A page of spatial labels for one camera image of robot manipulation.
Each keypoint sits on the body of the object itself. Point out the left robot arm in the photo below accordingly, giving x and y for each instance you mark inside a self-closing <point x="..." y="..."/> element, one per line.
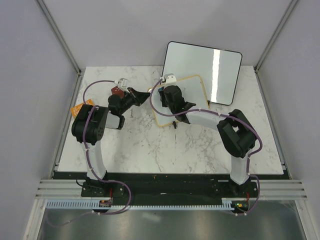
<point x="91" y="121"/>

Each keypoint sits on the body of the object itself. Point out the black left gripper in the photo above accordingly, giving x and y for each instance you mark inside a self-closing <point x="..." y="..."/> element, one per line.
<point x="138" y="97"/>

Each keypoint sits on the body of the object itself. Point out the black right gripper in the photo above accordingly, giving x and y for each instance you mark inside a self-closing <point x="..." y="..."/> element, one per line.
<point x="164" y="104"/>

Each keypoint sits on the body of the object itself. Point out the black whiteboard foot clip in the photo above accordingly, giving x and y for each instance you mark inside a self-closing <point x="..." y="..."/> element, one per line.
<point x="174" y="124"/>

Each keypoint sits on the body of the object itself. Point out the aluminium frame rail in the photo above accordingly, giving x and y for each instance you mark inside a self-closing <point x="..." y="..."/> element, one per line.
<point x="267" y="189"/>

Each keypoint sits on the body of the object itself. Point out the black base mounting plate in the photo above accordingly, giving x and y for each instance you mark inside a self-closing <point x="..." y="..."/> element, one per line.
<point x="216" y="185"/>

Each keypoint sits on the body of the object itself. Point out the yellow-framed small whiteboard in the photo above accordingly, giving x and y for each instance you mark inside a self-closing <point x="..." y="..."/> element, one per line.
<point x="192" y="89"/>

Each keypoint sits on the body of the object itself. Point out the white slotted cable duct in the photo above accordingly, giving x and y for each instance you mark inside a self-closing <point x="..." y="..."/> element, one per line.
<point x="87" y="204"/>

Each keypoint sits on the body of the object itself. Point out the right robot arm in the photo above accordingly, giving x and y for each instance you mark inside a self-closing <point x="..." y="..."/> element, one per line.
<point x="237" y="134"/>

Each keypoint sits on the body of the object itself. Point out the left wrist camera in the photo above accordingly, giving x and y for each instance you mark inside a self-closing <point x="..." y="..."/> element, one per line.
<point x="122" y="84"/>

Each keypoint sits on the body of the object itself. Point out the black-framed large whiteboard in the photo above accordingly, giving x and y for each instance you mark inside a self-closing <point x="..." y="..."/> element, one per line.
<point x="218" y="68"/>

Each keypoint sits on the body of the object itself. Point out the blue bone-shaped eraser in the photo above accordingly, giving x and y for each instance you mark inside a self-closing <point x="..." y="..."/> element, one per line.
<point x="161" y="91"/>

